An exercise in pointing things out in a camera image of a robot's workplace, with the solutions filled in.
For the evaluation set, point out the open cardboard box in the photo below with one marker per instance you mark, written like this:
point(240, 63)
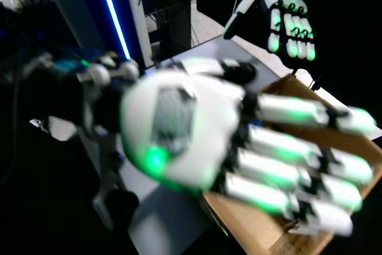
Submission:
point(253, 231)

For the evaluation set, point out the white upright post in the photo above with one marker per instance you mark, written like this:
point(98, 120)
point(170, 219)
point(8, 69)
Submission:
point(137, 13)

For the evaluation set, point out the blue light strip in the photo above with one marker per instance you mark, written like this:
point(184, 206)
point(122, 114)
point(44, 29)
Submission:
point(115, 19)

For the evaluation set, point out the black tripod stand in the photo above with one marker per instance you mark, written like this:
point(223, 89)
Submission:
point(317, 83)

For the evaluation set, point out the black metal rack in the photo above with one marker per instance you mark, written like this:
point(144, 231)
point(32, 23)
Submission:
point(171, 28)

